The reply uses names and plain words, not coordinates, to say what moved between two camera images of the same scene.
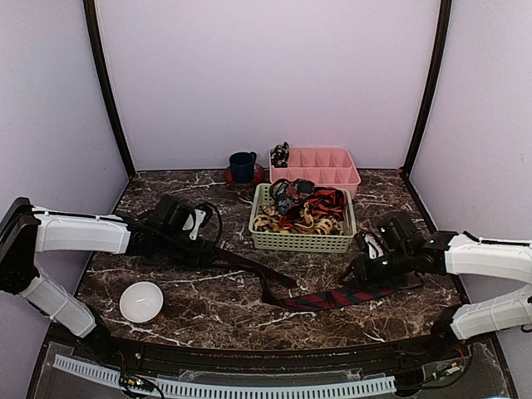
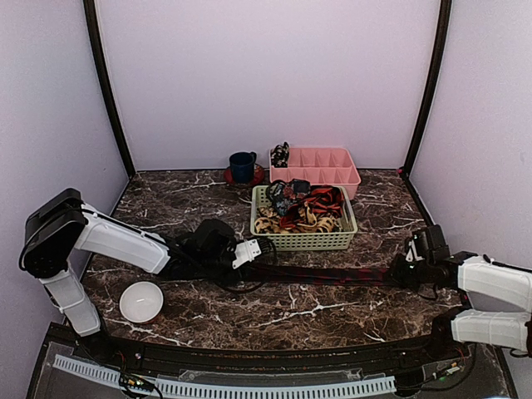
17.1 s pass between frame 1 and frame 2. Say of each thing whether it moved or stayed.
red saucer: stayed
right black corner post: stayed
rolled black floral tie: stayed
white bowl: stayed
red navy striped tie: moved
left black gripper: moved
